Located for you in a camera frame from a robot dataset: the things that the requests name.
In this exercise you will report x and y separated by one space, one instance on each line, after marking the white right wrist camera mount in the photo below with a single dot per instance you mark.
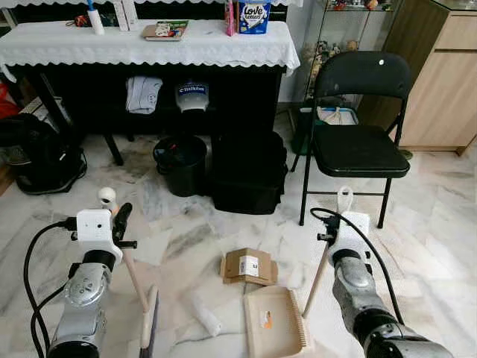
352 231

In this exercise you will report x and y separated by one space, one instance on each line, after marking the small dark clutter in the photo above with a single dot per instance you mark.
76 22

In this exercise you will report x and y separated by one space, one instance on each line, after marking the flat brown cardboard piece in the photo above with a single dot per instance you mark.
231 268

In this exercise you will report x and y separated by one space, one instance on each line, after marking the glass display cabinet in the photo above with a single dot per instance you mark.
328 30

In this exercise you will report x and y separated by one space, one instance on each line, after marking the white bottle blue cap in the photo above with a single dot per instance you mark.
96 22

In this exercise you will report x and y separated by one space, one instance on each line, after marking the white bag blue label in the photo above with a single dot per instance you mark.
192 101

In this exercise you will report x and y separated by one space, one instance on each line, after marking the white crumpled paper roll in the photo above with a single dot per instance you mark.
205 317

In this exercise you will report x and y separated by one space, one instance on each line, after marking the book with colourful cover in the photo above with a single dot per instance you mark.
165 30

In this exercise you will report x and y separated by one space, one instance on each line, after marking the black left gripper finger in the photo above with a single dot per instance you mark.
123 216

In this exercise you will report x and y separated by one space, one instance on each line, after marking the black storage box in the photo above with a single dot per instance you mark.
250 175

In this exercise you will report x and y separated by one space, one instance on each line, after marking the white hanging cloth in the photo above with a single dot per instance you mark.
143 93

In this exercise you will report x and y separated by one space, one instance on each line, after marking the black folding chair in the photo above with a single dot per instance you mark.
358 149

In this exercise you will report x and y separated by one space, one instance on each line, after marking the white lace tablecloth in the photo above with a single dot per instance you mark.
186 52

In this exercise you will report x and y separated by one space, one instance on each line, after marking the blue tissue pack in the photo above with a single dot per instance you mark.
253 19

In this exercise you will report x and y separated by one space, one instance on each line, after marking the red bag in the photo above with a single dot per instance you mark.
7 101

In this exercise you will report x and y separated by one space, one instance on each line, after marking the slim pink pack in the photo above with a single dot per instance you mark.
231 19

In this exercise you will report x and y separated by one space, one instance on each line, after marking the white upright carton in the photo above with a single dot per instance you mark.
118 15
132 13

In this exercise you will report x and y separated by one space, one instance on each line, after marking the black table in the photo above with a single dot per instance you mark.
238 97

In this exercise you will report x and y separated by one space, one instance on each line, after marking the beige broom white grip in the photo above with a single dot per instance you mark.
149 328

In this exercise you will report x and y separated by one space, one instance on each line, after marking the green tub white contents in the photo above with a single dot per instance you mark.
298 127

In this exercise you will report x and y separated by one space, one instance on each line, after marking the light wood sideboard cabinet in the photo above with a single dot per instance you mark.
443 89

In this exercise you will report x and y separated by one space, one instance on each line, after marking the black bucket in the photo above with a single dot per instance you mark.
179 168

